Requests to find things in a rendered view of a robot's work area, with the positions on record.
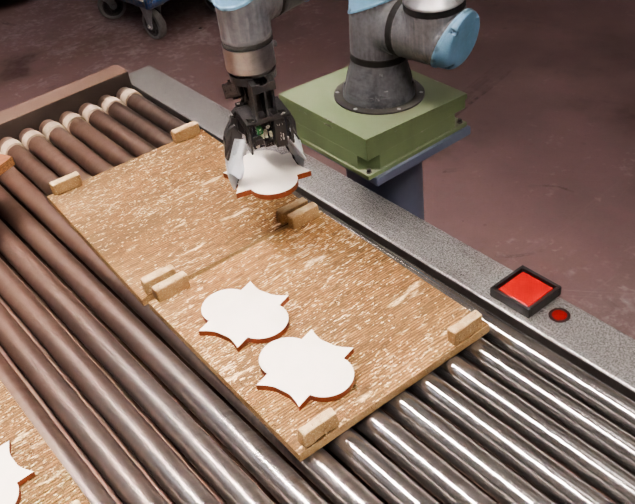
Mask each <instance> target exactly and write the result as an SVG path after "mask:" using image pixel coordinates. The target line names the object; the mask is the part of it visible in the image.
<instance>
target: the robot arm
mask: <svg viewBox="0 0 635 504"><path fill-rule="evenodd" d="M307 1H309V0H212V2H213V5H214V6H215V11H216V16H217V21H218V26H219V32H220V37H221V42H222V50H223V55H224V60H225V66H226V70H227V71H228V73H229V78H230V79H229V80H227V81H228V82H227V83H224V84H222V88H223V92H224V95H225V98H226V99H228V98H233V100H234V99H241V101H239V102H236V103H235V107H234V108H233V110H232V111H231V113H232V114H233V116H232V115H230V116H229V121H228V123H227V125H226V127H225V130H224V133H223V146H224V156H225V161H226V168H227V174H228V178H229V181H230V183H231V185H232V187H233V189H234V190H235V189H236V188H237V185H238V184H237V183H238V182H239V179H240V180H241V179H242V178H243V175H244V163H243V156H244V155H245V154H246V152H247V149H248V150H249V151H250V153H251V154H252V155H254V152H253V147H254V149H255V150H256V149H260V148H261V147H265V146H266V147H269V146H272V145H275V144H276V146H277V147H282V146H285V145H286V148H287V150H288V151H289V152H290V153H291V154H292V158H293V159H294V160H295V162H296V163H297V164H298V165H300V166H301V167H303V168H304V159H305V160H306V157H305V155H304V153H303V148H302V144H301V140H300V138H299V137H298V135H297V130H296V122H295V119H294V118H293V116H292V115H291V113H290V111H289V110H288V109H287V108H286V106H285V105H284V104H283V103H282V101H281V100H280V99H279V98H278V96H276V97H275V96H274V89H276V85H275V80H274V78H275V77H276V75H277V71H276V58H275V51H274V47H276V46H277V41H276V40H273V34H272V27H271V20H272V19H274V18H276V17H278V16H280V15H282V14H283V13H285V12H287V11H289V10H291V9H292V8H294V7H296V6H298V5H300V4H302V3H303V2H307ZM348 14H349V39H350V63H349V67H348V70H347V75H346V79H345V81H344V83H343V97H344V99H345V100H346V101H347V102H349V103H350V104H352V105H355V106H358V107H361V108H367V109H387V108H393V107H397V106H401V105H403V104H405V103H407V102H409V101H410V100H412V99H413V97H414V96H415V81H414V79H413V77H412V73H411V69H410V66H409V63H408V60H407V59H410V60H413V61H417V62H420V63H424V64H427V65H431V66H432V67H434V68H437V67H439V68H443V69H454V68H456V67H458V66H460V65H461V64H462V63H463V62H464V61H465V60H466V59H467V57H468V56H469V54H470V53H471V51H472V49H473V47H474V45H475V43H476V40H477V37H478V33H479V28H480V18H479V15H478V13H477V12H476V11H475V10H473V9H472V8H467V7H466V0H349V9H348ZM242 134H244V135H245V137H246V142H245V140H244V139H243V138H242ZM248 139H249V140H248Z"/></svg>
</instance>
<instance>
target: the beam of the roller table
mask: <svg viewBox="0 0 635 504"><path fill-rule="evenodd" d="M129 78H130V82H131V85H132V89H134V90H136V91H137V92H139V93H141V94H142V96H143V97H144V98H146V99H148V100H149V101H151V102H152V103H154V104H156V105H157V106H159V107H160V108H162V109H164V110H165V111H167V112H168V113H170V114H172V115H173V116H175V117H177V118H178V119H180V120H181V121H183V122H185V123H186V124H187V123H189V122H192V121H196V122H198V124H199V128H200V130H201V129H202V130H204V131H205V132H207V133H208V134H209V135H211V136H212V137H214V138H215V139H216V140H218V141H219V142H221V143H222V144H223V133H224V130H225V127H226V125H227V123H228V121H229V116H230V115H232V116H233V114H232V113H231V111H229V110H228V109H226V108H224V107H222V106H221V105H219V104H217V103H215V102H214V101H212V100H210V99H208V98H207V97H205V96H203V95H201V94H199V93H198V92H196V91H194V90H192V89H191V88H189V87H187V86H185V85H184V84H182V83H180V82H178V81H176V80H175V79H173V78H171V77H169V76H168V75H166V74H164V73H162V72H161V71H159V70H157V69H155V68H153V67H152V66H150V65H149V66H146V67H144V68H141V69H139V70H137V71H134V72H132V73H130V74H129ZM303 153H304V152H303ZM304 155H305V157H306V160H305V159H304V168H306V169H309V170H311V176H309V177H305V178H302V179H299V180H298V183H299V184H298V187H297V189H296V190H295V191H296V192H298V193H299V194H301V195H302V196H304V197H306V198H307V199H309V200H310V201H312V202H314V203H315V204H317V205H319V206H320V207H322V208H323V209H325V210H327V211H328V212H330V213H331V214H333V215H335V216H336V217H338V218H340V219H341V220H343V221H344V222H346V223H348V224H349V225H351V226H352V227H354V228H356V229H357V230H359V231H360V232H362V233H364V234H365V235H367V236H369V237H370V238H372V239H373V240H375V241H377V242H378V243H380V244H381V245H383V246H385V247H386V248H388V249H390V250H391V251H393V252H394V253H396V254H398V255H399V256H401V257H402V258H404V259H406V260H407V261H409V262H411V263H412V264H414V265H415V266H417V267H419V268H420V269H422V270H423V271H425V272H427V273H428V274H430V275H431V276H433V277H435V278H436V279H438V280H440V281H441V282H443V283H444V284H446V285H448V286H449V287H451V288H452V289H454V290H456V291H457V292H459V293H461V294H462V295H464V296H465V297H467V298H469V299H470V300H472V301H473V302H475V303H477V304H478V305H480V306H482V307H483V308H485V309H486V310H488V311H490V312H491V313H493V314H494V315H496V316H498V317H499V318H501V319H502V320H504V321H506V322H507V323H509V324H511V325H512V326H514V327H515V328H517V329H519V330H520V331H522V332H523V333H525V334H527V335H528V336H530V337H532V338H533V339H535V340H536V341H538V342H540V343H541V344H543V345H544V346H546V347H548V348H549V349H551V350H553V351H554V352H556V353H557V354H559V355H561V356H562V357H564V358H565V359H567V360H569V361H570V362H572V363H573V364H575V365H577V366H578V367H580V368H582V369H583V370H585V371H586V372H588V373H590V374H591V375H593V376H594V377H596V378H598V379H599V380H601V381H603V382H604V383H606V384H607V385H609V386H611V387H612V388H614V389H615V390H617V391H619V392H620V393H622V394H624V395H625V396H627V397H628V398H630V399H632V400H633V401H635V340H634V339H633V338H631V337H629V336H627V335H626V334H624V333H622V332H620V331H619V330H617V329H615V328H613V327H611V326H610V325H608V324H606V323H604V322H603V321H601V320H599V319H597V318H596V317H594V316H592V315H590V314H588V313H587V312H585V311H583V310H581V309H580V308H578V307H576V306H574V305H573V304H571V303H569V302H567V301H565V300H564V299H562V298H560V297H557V298H555V299H554V300H553V301H551V302H550V303H549V304H547V305H546V306H545V307H543V308H542V309H541V310H539V311H538V312H537V313H535V314H534V315H533V316H531V317H530V318H529V319H528V318H526V317H525V316H523V315H521V314H520V313H518V312H516V311H515V310H513V309H511V308H510V307H508V306H507V305H505V304H503V303H502V302H500V301H498V300H497V299H495V298H493V297H492V296H490V287H492V286H493V285H495V284H496V283H497V282H499V281H500V280H502V279H503V278H505V277H506V276H507V275H509V274H510V273H512V272H513V271H512V270H511V269H509V268H507V267H505V266H504V265H502V264H500V263H498V262H496V261H495V260H493V259H491V258H489V257H488V256H486V255H484V254H482V253H481V252H479V251H477V250H475V249H474V248H472V247H470V246H468V245H466V244H465V243H463V242H461V241H459V240H458V239H456V238H454V237H452V236H451V235H449V234H447V233H445V232H443V231H442V230H440V229H438V228H436V227H435V226H433V225H431V224H429V223H428V222H426V221H424V220H422V219H420V218H419V217H417V216H415V215H413V214H412V213H410V212H408V211H406V210H405V209H403V208H401V207H399V206H397V205H396V204H394V203H392V202H390V201H389V200H387V199H385V198H383V197H382V196H380V195H378V194H376V193H374V192H373V191H371V190H369V189H367V188H366V187H364V186H362V185H360V184H359V183H357V182H355V181H353V180H351V179H350V178H348V177H346V176H344V175H343V174H341V173H339V172H337V171H336V170H334V169H332V168H330V167H329V166H327V165H325V164H323V163H321V162H320V161H318V160H316V159H314V158H313V157H311V156H309V155H307V154H306V153H304ZM554 308H563V309H566V310H567V311H569V313H570V315H571V317H570V319H569V320H568V321H566V322H563V323H559V322H555V321H553V320H551V319H550V318H549V311H550V310H552V309H554Z"/></svg>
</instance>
